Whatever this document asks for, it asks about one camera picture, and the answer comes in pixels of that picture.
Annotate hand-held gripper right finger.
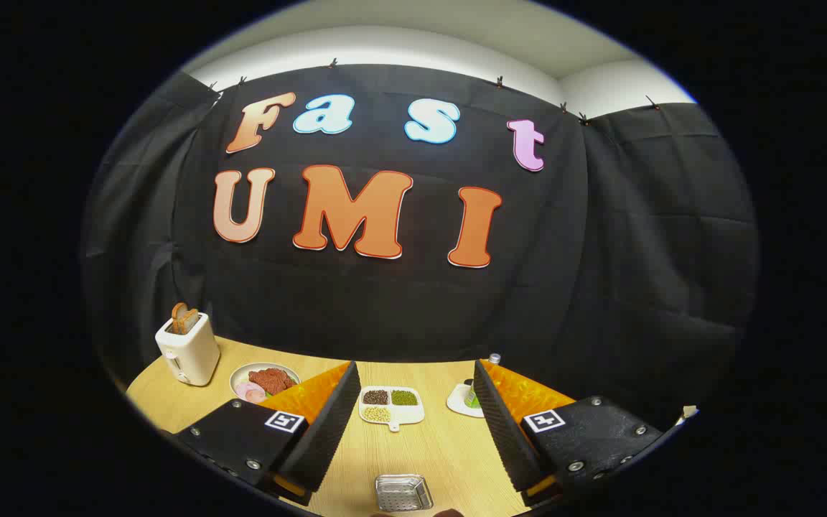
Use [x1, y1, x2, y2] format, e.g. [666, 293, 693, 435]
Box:
[472, 359, 669, 507]

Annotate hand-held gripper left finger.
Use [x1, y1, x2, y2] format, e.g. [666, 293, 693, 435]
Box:
[169, 360, 363, 507]

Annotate green label metal bottle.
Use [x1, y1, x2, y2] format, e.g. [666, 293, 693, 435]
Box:
[464, 353, 502, 409]

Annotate small white dish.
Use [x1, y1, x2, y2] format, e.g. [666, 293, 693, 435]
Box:
[447, 383, 486, 419]

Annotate brown meat pieces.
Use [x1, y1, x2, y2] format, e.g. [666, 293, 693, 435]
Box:
[248, 368, 295, 394]

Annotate white divided bean tray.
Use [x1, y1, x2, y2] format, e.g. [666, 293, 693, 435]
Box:
[358, 386, 426, 432]

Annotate perforated metal basket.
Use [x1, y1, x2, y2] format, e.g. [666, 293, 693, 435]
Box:
[374, 474, 434, 513]

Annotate oval white food plate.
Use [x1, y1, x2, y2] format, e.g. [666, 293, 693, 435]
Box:
[230, 363, 302, 404]

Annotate cream white toaster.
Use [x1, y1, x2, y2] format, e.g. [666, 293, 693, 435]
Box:
[155, 312, 221, 387]

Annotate brown toast slices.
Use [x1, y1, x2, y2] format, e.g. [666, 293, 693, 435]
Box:
[171, 302, 200, 335]

